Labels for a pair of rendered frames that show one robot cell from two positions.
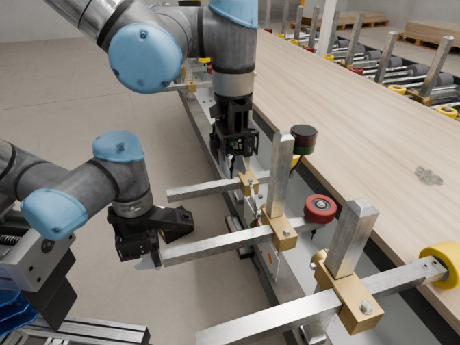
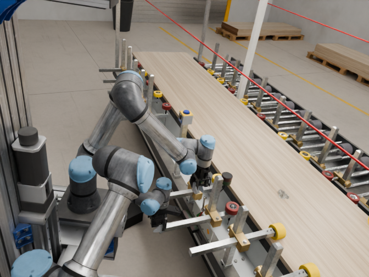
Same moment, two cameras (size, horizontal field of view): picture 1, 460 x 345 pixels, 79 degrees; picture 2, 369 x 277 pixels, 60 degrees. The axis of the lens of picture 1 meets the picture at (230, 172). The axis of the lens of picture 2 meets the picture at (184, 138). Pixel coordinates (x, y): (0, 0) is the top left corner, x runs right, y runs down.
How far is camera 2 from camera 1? 1.11 m
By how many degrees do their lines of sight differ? 9
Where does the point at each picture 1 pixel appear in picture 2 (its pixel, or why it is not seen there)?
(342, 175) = (244, 192)
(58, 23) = not seen: outside the picture
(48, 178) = (147, 195)
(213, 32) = (201, 150)
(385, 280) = (253, 234)
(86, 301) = not seen: hidden behind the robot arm
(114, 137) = (163, 180)
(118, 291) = not seen: hidden behind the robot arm
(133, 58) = (187, 168)
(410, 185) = (274, 198)
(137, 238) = (160, 217)
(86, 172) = (158, 193)
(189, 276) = (143, 253)
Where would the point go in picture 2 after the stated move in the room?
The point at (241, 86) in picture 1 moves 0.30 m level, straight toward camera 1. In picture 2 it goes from (207, 164) to (214, 209)
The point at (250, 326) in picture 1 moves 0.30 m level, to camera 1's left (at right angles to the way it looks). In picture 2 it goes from (207, 247) to (143, 245)
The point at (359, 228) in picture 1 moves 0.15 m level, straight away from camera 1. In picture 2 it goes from (242, 215) to (253, 197)
